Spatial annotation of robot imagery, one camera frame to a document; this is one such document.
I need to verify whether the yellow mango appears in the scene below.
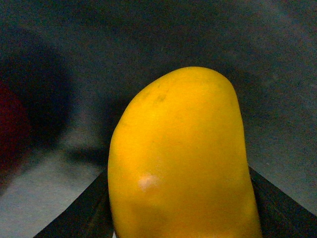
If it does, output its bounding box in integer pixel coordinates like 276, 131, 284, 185
107, 67, 262, 238

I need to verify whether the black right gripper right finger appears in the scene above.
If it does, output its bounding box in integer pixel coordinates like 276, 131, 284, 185
249, 168, 317, 238

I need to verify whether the red apple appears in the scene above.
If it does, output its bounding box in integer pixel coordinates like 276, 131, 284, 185
0, 83, 31, 191

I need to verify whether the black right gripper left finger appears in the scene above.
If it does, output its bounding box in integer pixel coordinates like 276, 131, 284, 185
35, 171, 114, 238

